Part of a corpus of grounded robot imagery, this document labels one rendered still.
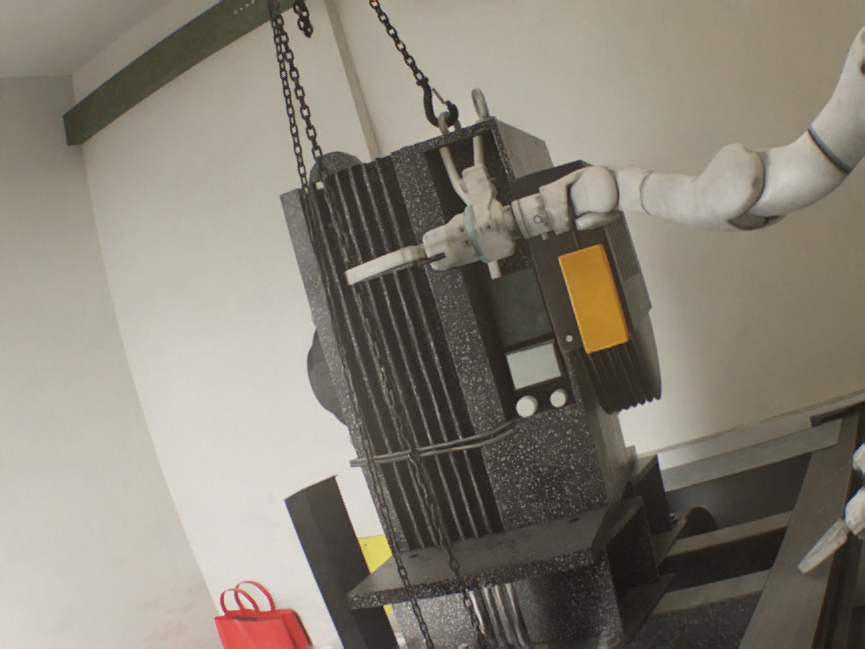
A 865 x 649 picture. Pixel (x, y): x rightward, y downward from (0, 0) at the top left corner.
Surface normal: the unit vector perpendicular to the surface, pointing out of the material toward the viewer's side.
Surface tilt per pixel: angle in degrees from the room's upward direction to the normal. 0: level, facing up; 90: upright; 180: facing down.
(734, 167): 68
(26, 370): 90
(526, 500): 90
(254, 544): 90
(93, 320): 90
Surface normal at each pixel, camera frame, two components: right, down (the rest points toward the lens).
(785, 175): -0.84, 0.04
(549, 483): -0.29, 0.10
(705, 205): -0.91, 0.20
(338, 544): 0.76, -0.22
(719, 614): -0.47, 0.15
